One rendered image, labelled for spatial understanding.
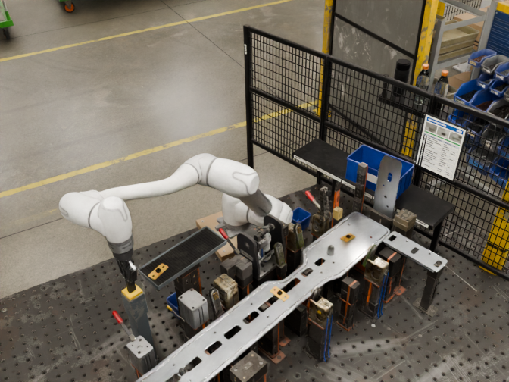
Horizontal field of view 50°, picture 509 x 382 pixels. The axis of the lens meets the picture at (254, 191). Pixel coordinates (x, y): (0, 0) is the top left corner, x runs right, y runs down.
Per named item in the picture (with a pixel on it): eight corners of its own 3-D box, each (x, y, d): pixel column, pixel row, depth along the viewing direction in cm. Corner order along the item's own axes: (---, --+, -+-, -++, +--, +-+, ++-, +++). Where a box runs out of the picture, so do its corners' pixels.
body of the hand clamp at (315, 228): (318, 272, 278) (322, 221, 257) (308, 265, 282) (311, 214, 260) (326, 266, 282) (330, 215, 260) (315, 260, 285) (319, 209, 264)
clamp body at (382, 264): (373, 324, 252) (383, 273, 231) (353, 311, 259) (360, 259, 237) (385, 314, 257) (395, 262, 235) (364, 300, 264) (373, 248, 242)
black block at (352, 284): (349, 336, 247) (355, 293, 229) (331, 323, 253) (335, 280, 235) (360, 326, 252) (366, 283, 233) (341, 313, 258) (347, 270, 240)
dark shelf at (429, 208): (431, 230, 257) (432, 226, 256) (291, 157, 308) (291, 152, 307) (454, 209, 270) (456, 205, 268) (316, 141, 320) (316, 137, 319)
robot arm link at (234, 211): (231, 204, 307) (229, 173, 294) (260, 213, 301) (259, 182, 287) (217, 221, 296) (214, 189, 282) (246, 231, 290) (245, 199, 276)
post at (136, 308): (145, 370, 235) (129, 303, 208) (135, 359, 239) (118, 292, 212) (160, 359, 239) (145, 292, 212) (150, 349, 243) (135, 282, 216)
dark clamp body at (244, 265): (245, 332, 250) (242, 275, 226) (226, 316, 257) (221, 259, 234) (261, 319, 256) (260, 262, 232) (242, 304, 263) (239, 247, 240)
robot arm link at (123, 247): (115, 247, 188) (118, 259, 192) (136, 234, 193) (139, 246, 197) (101, 235, 193) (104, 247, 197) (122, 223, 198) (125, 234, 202)
